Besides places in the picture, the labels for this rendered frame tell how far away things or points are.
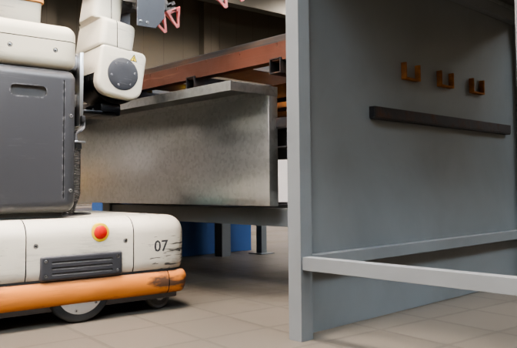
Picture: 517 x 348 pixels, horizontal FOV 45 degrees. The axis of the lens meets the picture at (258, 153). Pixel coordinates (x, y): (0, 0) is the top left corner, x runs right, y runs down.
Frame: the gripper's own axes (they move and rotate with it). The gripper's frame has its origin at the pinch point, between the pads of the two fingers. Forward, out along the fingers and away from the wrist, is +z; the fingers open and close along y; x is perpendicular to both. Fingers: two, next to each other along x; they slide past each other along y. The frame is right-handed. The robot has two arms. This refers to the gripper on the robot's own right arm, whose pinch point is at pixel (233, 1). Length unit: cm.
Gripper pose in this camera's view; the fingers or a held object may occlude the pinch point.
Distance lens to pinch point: 221.0
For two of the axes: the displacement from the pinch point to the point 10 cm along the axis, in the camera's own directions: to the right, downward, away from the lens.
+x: -7.0, 4.3, -5.7
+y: -6.1, 0.5, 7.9
